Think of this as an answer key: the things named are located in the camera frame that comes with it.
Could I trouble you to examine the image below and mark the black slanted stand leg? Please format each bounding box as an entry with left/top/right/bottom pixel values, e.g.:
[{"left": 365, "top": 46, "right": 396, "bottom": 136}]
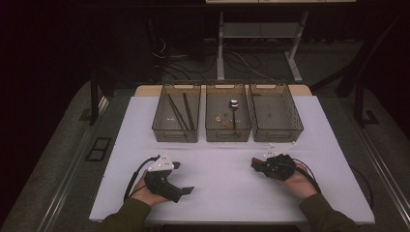
[{"left": 308, "top": 13, "right": 407, "bottom": 98}]

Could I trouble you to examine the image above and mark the white table board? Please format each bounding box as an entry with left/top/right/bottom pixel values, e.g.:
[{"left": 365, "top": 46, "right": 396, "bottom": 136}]
[{"left": 88, "top": 95, "right": 376, "bottom": 225}]

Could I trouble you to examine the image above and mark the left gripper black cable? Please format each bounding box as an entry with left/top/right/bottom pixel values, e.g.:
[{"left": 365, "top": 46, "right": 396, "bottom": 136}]
[{"left": 123, "top": 155, "right": 161, "bottom": 203}]

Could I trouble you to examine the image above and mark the person's right hand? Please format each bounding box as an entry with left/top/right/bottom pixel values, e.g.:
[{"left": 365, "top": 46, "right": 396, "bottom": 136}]
[{"left": 279, "top": 163, "right": 318, "bottom": 200}]

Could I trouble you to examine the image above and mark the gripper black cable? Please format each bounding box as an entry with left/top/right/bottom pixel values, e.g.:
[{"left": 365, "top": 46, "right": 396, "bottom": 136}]
[
  {"left": 123, "top": 155, "right": 161, "bottom": 203},
  {"left": 291, "top": 158, "right": 323, "bottom": 195}
]

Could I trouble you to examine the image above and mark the tangle of black floor cables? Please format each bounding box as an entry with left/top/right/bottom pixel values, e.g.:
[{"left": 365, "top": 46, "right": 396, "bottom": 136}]
[{"left": 149, "top": 33, "right": 226, "bottom": 82}]

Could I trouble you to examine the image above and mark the wooden table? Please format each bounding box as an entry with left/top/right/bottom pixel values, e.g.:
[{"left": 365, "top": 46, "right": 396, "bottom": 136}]
[{"left": 133, "top": 84, "right": 313, "bottom": 98}]

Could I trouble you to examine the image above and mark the black upright stand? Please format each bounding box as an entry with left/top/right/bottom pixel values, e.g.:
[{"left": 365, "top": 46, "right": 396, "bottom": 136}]
[
  {"left": 78, "top": 69, "right": 101, "bottom": 128},
  {"left": 352, "top": 80, "right": 381, "bottom": 129}
]

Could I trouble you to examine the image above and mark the person's left hand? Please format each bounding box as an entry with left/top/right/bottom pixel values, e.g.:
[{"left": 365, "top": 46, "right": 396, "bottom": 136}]
[{"left": 130, "top": 178, "right": 170, "bottom": 207}]

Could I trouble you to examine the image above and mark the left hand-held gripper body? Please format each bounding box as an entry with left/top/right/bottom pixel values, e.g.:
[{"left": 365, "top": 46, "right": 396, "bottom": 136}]
[{"left": 143, "top": 153, "right": 183, "bottom": 204}]

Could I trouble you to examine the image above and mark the aluminium floor rail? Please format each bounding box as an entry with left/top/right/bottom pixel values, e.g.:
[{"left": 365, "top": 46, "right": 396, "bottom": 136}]
[
  {"left": 354, "top": 124, "right": 410, "bottom": 226},
  {"left": 38, "top": 96, "right": 109, "bottom": 232}
]

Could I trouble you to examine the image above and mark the white floor cable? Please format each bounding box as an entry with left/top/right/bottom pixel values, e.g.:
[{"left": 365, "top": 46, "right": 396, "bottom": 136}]
[{"left": 230, "top": 49, "right": 277, "bottom": 83}]

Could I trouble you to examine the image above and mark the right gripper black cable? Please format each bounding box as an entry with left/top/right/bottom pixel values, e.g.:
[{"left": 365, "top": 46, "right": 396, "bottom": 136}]
[{"left": 291, "top": 158, "right": 323, "bottom": 195}]

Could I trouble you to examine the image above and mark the translucent grey plastic bin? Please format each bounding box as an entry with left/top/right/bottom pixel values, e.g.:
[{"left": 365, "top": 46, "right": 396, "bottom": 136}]
[
  {"left": 204, "top": 82, "right": 253, "bottom": 143},
  {"left": 151, "top": 82, "right": 202, "bottom": 144},
  {"left": 247, "top": 82, "right": 305, "bottom": 143}
]

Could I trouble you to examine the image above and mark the dark brown chopstick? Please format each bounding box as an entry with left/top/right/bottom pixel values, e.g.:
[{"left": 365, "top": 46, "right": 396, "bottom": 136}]
[
  {"left": 182, "top": 92, "right": 196, "bottom": 131},
  {"left": 166, "top": 94, "right": 191, "bottom": 131}
]

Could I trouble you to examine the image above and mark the grey metal stand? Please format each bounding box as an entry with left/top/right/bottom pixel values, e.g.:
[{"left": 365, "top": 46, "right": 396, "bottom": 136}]
[{"left": 216, "top": 10, "right": 309, "bottom": 84}]

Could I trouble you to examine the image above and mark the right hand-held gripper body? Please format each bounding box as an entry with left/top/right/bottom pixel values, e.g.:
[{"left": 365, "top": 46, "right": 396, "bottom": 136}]
[{"left": 262, "top": 141, "right": 298, "bottom": 182}]

